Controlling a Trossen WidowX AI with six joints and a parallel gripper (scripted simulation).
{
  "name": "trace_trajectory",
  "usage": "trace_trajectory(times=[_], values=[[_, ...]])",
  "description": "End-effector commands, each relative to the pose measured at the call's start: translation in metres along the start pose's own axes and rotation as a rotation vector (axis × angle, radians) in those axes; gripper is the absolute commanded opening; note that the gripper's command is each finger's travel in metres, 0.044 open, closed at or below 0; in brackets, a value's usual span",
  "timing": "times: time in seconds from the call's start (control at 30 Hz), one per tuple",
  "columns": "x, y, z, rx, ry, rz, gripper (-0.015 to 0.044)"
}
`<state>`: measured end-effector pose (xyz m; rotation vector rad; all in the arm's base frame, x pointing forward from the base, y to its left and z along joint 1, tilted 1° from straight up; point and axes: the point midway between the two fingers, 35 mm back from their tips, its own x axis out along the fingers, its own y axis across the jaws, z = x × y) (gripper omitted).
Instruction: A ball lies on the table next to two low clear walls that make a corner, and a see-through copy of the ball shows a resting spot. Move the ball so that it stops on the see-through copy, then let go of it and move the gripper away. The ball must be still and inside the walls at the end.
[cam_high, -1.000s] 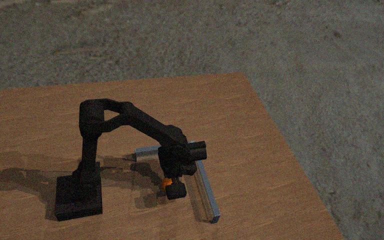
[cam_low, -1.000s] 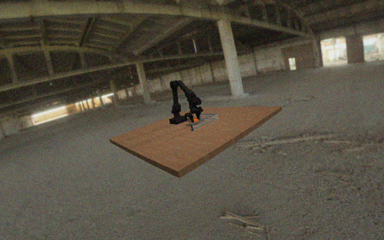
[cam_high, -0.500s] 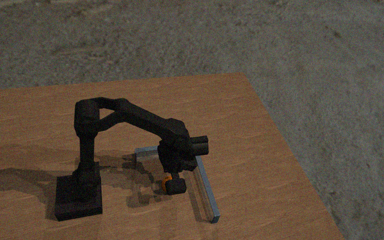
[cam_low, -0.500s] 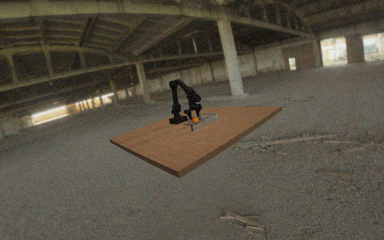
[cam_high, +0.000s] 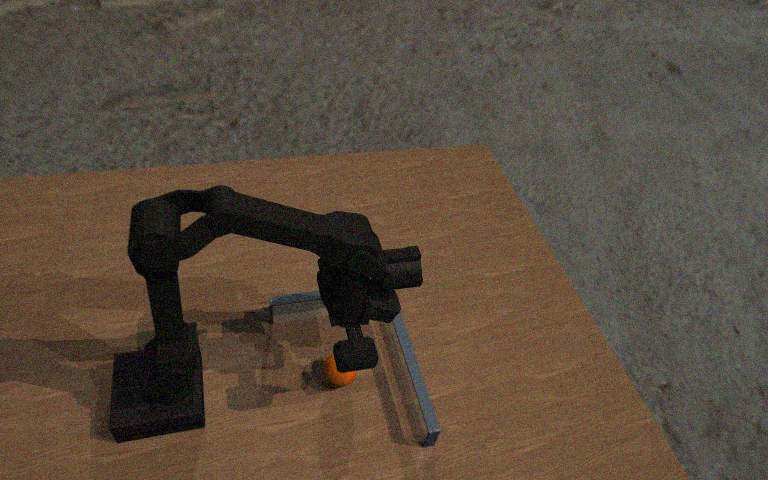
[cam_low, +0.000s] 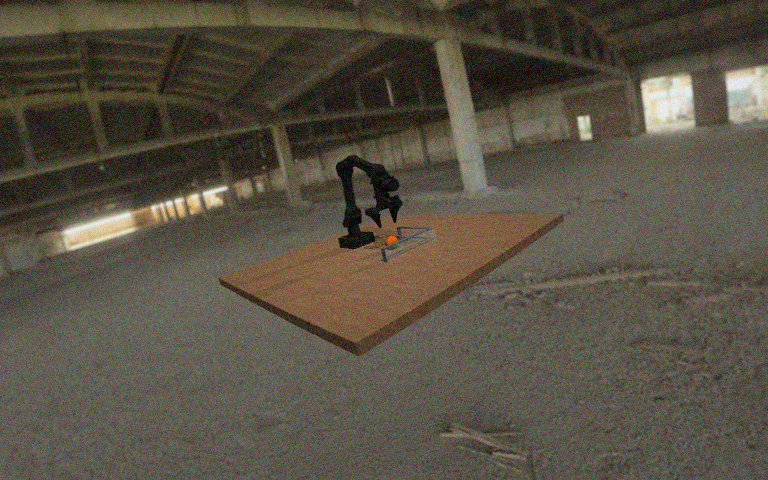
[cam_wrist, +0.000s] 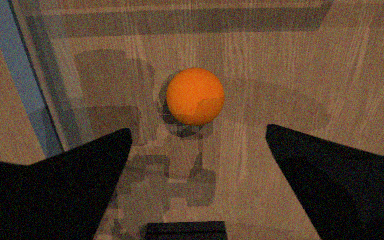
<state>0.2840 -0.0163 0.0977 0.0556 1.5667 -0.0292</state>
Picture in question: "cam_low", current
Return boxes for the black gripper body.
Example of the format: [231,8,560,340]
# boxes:
[365,192,403,215]

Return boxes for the clear l-shaped low wall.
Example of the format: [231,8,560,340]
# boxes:
[385,228,437,262]

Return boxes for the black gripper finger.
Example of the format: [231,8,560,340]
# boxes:
[389,206,401,223]
[368,214,382,228]

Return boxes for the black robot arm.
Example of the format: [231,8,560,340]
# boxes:
[336,155,400,238]

